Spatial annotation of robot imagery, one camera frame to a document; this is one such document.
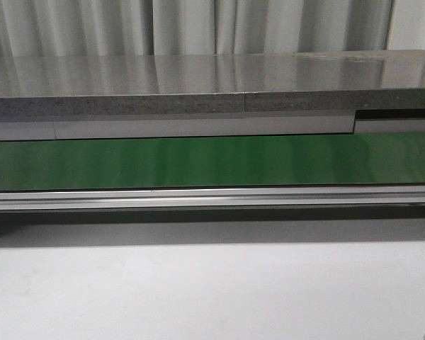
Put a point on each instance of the grey stone counter slab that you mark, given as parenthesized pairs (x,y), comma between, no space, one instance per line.
(84,86)

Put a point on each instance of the green conveyor belt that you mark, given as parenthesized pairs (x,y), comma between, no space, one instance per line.
(288,160)

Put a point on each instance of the white pleated curtain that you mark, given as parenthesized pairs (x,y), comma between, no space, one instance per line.
(66,28)

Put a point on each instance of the aluminium conveyor frame rail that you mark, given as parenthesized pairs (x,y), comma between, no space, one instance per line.
(213,197)

